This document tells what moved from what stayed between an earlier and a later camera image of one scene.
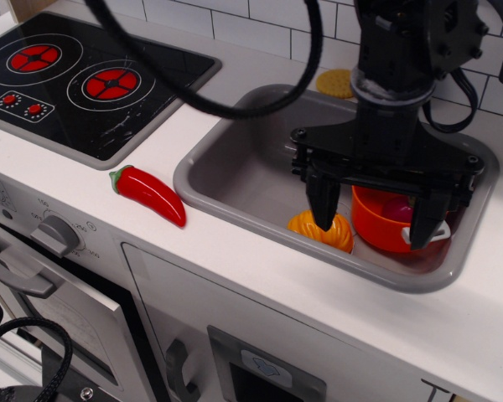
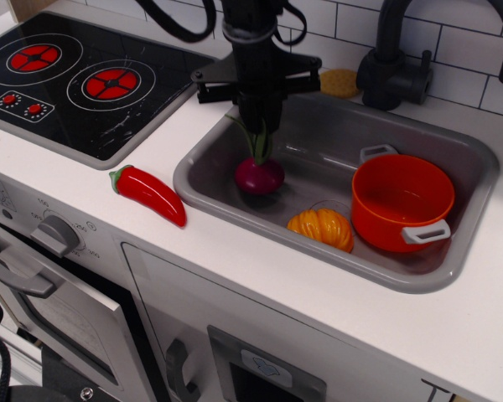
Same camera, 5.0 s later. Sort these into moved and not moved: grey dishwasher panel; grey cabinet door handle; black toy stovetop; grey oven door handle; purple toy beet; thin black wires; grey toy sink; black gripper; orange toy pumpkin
Moved: black gripper; thin black wires; purple toy beet
Not moved: orange toy pumpkin; grey dishwasher panel; grey cabinet door handle; grey oven door handle; grey toy sink; black toy stovetop
